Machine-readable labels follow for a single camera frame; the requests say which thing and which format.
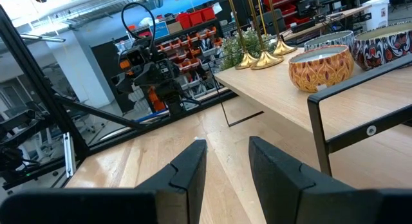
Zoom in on red storage bin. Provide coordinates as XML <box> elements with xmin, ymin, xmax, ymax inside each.
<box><xmin>200</xmin><ymin>6</ymin><xmax>216</xmax><ymax>22</ymax></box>
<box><xmin>175</xmin><ymin>12</ymin><xmax>191</xmax><ymax>30</ymax></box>
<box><xmin>188</xmin><ymin>10</ymin><xmax>203</xmax><ymax>27</ymax></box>

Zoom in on wooden riser shelf black legs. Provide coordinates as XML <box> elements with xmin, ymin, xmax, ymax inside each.
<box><xmin>207</xmin><ymin>45</ymin><xmax>412</xmax><ymax>177</ymax></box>

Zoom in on orange patterned candle tin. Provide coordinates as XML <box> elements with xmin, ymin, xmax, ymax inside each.
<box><xmin>288</xmin><ymin>44</ymin><xmax>355</xmax><ymax>93</ymax></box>

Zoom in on white container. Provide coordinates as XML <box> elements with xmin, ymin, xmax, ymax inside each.
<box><xmin>362</xmin><ymin>0</ymin><xmax>390</xmax><ymax>32</ymax></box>

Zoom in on black aluminium table frame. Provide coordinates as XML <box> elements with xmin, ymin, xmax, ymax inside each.
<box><xmin>0</xmin><ymin>5</ymin><xmax>239</xmax><ymax>191</ymax></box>

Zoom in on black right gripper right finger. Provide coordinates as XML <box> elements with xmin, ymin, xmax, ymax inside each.
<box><xmin>248</xmin><ymin>135</ymin><xmax>412</xmax><ymax>224</ymax></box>

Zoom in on artificial green plant black pot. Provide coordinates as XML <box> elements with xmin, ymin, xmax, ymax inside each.
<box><xmin>220</xmin><ymin>26</ymin><xmax>281</xmax><ymax>72</ymax></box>

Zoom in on tall brass candlestick holder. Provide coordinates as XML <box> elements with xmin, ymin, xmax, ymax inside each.
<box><xmin>265</xmin><ymin>0</ymin><xmax>299</xmax><ymax>57</ymax></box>

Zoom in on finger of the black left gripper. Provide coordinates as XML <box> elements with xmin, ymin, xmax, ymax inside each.
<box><xmin>159</xmin><ymin>59</ymin><xmax>182</xmax><ymax>88</ymax></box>
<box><xmin>111</xmin><ymin>72</ymin><xmax>133</xmax><ymax>93</ymax></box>

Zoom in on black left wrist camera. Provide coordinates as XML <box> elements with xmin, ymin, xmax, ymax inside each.
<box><xmin>118</xmin><ymin>48</ymin><xmax>147</xmax><ymax>70</ymax></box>

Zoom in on parts bin rack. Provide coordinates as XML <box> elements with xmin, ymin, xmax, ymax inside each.
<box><xmin>93</xmin><ymin>5</ymin><xmax>226</xmax><ymax>115</ymax></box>

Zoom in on background wooden table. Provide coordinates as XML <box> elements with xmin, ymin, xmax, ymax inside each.
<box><xmin>281</xmin><ymin>4</ymin><xmax>374</xmax><ymax>43</ymax></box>

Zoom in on grey white patterned candle tin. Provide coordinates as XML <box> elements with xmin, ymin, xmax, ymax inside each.
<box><xmin>303</xmin><ymin>30</ymin><xmax>355</xmax><ymax>53</ymax></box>

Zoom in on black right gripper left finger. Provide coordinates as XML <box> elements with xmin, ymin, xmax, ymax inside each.
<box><xmin>0</xmin><ymin>139</ymin><xmax>209</xmax><ymax>224</ymax></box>

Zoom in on silver aluminium bracket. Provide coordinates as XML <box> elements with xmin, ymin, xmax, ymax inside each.
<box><xmin>62</xmin><ymin>132</ymin><xmax>77</xmax><ymax>179</ymax></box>

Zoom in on dark patterned candle tin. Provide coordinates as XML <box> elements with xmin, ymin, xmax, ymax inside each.
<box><xmin>350</xmin><ymin>21</ymin><xmax>412</xmax><ymax>71</ymax></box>

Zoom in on blue sign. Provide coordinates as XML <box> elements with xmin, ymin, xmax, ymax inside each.
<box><xmin>149</xmin><ymin>21</ymin><xmax>171</xmax><ymax>39</ymax></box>

